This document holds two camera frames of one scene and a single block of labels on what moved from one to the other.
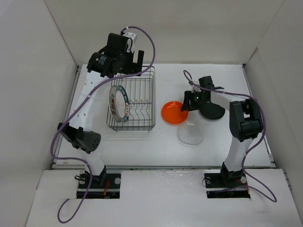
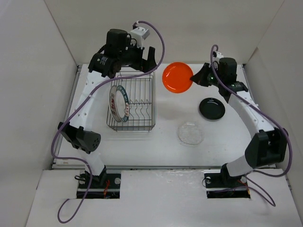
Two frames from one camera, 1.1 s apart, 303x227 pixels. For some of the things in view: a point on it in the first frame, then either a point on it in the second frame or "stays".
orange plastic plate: x=172 y=113 to x=176 y=77
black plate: x=212 y=111 stays
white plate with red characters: x=112 y=104 stays
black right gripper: x=188 y=95 to x=199 y=78
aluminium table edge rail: x=163 y=167 stays
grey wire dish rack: x=141 y=89 stays
